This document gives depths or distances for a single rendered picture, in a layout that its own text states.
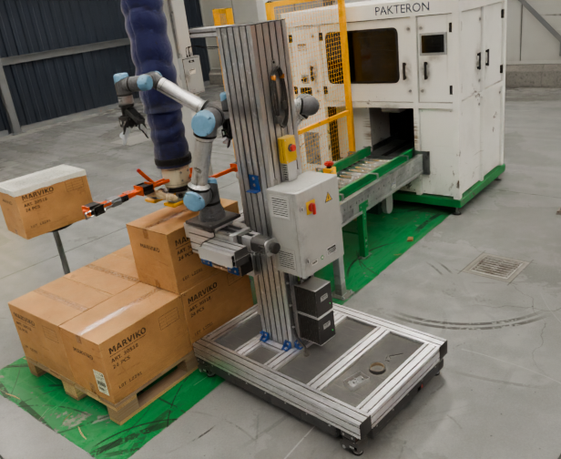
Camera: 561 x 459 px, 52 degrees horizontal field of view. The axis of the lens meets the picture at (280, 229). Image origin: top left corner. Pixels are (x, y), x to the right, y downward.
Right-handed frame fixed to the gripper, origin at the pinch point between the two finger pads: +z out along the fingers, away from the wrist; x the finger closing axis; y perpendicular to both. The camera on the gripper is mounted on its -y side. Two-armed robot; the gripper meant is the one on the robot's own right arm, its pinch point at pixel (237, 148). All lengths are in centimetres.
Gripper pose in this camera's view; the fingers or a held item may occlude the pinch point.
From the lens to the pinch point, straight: 360.9
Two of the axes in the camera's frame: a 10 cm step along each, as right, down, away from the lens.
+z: 1.2, 9.2, 3.8
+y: -6.5, 3.6, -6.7
